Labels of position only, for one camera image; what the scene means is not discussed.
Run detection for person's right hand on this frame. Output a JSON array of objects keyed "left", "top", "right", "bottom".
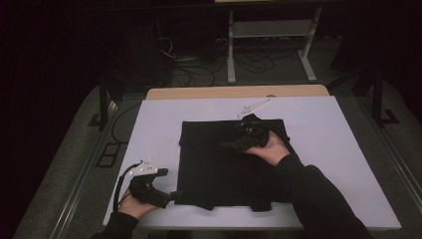
[{"left": 246, "top": 130, "right": 292, "bottom": 167}]

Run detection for black tank top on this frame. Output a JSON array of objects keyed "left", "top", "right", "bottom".
[{"left": 174, "top": 119, "right": 297, "bottom": 213}]

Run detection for white metal desk frame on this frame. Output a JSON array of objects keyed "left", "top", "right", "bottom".
[{"left": 227, "top": 6, "right": 323, "bottom": 85}]

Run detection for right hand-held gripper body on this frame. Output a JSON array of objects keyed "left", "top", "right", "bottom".
[{"left": 233, "top": 99, "right": 273, "bottom": 153}]

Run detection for thick black gripper cable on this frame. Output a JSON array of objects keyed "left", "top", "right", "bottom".
[{"left": 112, "top": 162, "right": 142, "bottom": 213}]

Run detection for person's left hand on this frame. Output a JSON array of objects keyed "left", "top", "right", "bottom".
[{"left": 117, "top": 189, "right": 158, "bottom": 221}]

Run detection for black floor cables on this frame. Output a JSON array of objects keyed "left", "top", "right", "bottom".
[{"left": 171, "top": 49, "right": 277, "bottom": 88}]

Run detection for black floor cable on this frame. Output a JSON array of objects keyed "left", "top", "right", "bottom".
[{"left": 110, "top": 103, "right": 142, "bottom": 145}]

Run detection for wooden table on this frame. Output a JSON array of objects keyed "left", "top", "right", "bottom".
[{"left": 145, "top": 84, "right": 330, "bottom": 101}]

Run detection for white thin cable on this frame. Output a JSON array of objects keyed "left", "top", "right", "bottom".
[{"left": 157, "top": 36, "right": 177, "bottom": 60}]

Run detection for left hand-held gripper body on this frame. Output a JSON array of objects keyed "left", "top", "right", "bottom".
[{"left": 128, "top": 158, "right": 172, "bottom": 209}]

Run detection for black metal stand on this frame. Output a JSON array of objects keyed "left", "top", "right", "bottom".
[
  {"left": 326, "top": 63, "right": 401, "bottom": 127},
  {"left": 88, "top": 79, "right": 117, "bottom": 131}
]

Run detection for metal floor rail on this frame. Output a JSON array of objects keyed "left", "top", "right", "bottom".
[
  {"left": 49, "top": 99, "right": 118, "bottom": 239},
  {"left": 357, "top": 96, "right": 422, "bottom": 213}
]

